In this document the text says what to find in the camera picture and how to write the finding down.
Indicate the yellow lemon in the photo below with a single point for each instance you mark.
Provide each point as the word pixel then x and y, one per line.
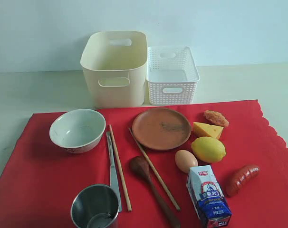
pixel 208 149

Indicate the blue white milk carton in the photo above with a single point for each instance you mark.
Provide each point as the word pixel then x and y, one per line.
pixel 207 197

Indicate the red sausage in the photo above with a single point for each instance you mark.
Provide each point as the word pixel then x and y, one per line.
pixel 240 178

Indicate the brown round plate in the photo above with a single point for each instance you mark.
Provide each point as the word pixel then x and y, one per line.
pixel 161 129

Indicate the white perforated plastic basket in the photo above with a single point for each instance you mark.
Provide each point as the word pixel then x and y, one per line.
pixel 171 75

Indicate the dark wooden spoon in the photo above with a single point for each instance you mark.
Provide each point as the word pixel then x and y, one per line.
pixel 140 167

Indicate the yellow cheese wedge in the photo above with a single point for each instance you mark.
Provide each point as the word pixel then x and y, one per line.
pixel 204 129

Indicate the cream plastic storage bin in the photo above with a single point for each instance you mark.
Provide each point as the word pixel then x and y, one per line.
pixel 114 66

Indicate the brown egg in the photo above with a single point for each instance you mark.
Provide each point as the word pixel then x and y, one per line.
pixel 185 160

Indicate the white ceramic bowl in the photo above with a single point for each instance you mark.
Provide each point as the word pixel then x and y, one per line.
pixel 78 131

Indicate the fried breaded nugget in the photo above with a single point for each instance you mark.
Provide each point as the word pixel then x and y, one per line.
pixel 216 118

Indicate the metal table knife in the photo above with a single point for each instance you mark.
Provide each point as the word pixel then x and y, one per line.
pixel 113 174

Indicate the right wooden chopstick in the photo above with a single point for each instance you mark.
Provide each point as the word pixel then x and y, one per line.
pixel 171 197

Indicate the wooden chopstick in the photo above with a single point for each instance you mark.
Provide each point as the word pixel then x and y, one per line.
pixel 171 197
pixel 128 204

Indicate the left wooden chopstick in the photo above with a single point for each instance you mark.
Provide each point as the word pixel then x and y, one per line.
pixel 128 204

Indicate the stainless steel cup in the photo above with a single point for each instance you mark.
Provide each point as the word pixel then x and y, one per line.
pixel 95 206

